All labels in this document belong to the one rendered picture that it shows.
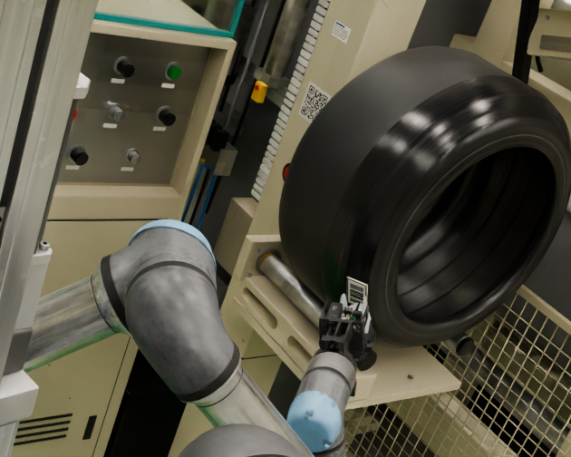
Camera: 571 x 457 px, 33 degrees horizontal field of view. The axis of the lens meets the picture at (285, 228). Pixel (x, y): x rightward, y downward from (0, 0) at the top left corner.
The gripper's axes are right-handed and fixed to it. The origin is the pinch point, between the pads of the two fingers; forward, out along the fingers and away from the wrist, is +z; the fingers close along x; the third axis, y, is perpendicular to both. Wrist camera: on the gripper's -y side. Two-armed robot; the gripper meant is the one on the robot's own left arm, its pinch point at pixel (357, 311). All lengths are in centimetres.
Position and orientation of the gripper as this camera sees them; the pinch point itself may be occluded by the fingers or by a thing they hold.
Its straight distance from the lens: 167.3
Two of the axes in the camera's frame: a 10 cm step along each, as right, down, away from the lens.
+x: -9.7, -0.9, 2.5
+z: 2.6, -4.6, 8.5
